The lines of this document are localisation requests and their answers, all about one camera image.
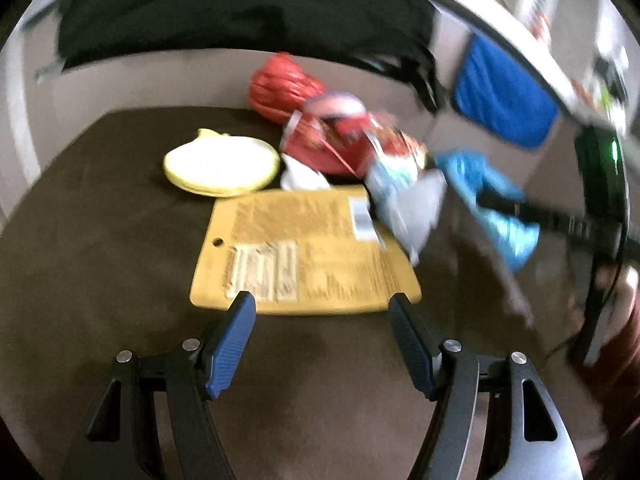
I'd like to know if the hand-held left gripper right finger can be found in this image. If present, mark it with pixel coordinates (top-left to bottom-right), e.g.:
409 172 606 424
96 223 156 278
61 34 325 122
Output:
387 292 583 480

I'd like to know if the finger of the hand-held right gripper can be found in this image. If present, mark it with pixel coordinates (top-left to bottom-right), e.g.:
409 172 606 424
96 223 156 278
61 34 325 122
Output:
475 191 582 242

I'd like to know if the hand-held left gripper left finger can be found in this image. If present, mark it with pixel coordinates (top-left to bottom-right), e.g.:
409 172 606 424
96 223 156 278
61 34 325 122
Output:
60 291 257 480

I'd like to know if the yellow packet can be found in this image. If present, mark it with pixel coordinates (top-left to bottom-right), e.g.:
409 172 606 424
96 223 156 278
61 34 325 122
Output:
190 185 422 317

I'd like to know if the red drink can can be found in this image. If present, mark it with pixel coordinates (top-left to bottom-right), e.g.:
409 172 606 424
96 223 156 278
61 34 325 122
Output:
249 52 323 123

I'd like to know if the person's right forearm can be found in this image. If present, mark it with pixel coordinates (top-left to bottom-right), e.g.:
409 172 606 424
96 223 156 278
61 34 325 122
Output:
565 265 640 480

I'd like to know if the silver blue snack wrapper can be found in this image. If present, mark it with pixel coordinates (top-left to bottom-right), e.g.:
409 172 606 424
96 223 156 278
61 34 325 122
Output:
366 155 449 267

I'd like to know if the blue towel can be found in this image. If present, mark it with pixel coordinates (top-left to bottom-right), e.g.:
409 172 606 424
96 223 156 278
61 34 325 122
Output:
451 34 559 150

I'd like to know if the red yellow printed wrapper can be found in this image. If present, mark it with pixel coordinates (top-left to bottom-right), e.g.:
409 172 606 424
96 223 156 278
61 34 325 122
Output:
370 127 429 172

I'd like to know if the brown table cloth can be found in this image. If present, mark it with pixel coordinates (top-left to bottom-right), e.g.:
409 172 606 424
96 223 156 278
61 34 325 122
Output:
0 106 601 480

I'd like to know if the white crumpled paper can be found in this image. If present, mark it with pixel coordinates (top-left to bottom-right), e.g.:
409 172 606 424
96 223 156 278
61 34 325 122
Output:
280 152 334 194

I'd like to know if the grey curved counter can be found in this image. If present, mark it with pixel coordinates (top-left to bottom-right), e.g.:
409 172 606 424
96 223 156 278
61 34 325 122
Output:
420 0 636 131

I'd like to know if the red snack bag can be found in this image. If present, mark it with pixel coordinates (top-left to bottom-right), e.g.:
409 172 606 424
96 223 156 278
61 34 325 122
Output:
279 107 381 179

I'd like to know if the pink purple sponge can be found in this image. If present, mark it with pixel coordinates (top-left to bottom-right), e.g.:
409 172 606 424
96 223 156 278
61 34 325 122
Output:
304 91 364 119

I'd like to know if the black bag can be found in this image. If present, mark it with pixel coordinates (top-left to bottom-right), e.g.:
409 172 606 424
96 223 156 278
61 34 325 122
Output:
56 0 443 113

